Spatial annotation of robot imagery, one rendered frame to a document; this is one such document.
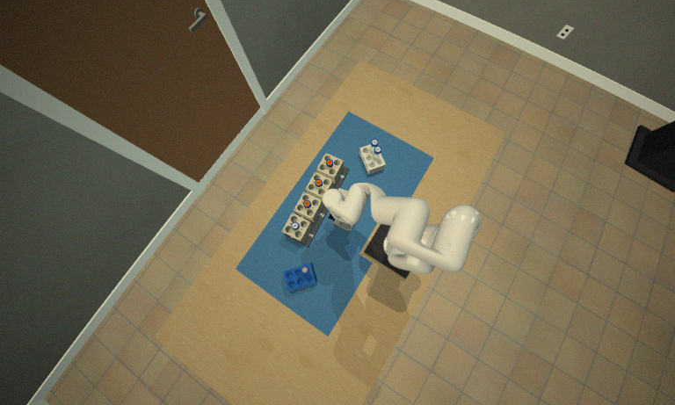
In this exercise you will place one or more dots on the blue tube rack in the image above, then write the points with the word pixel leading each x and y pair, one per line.
pixel 293 281

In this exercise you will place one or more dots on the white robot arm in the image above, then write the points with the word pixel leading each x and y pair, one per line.
pixel 409 231

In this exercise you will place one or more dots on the beige bucket adapter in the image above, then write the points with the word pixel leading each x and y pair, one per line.
pixel 331 173
pixel 305 227
pixel 318 192
pixel 316 206

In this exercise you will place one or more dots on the cream tube rack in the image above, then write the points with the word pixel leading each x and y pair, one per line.
pixel 372 166

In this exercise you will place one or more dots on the blue bench mat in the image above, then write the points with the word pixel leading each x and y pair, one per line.
pixel 334 252

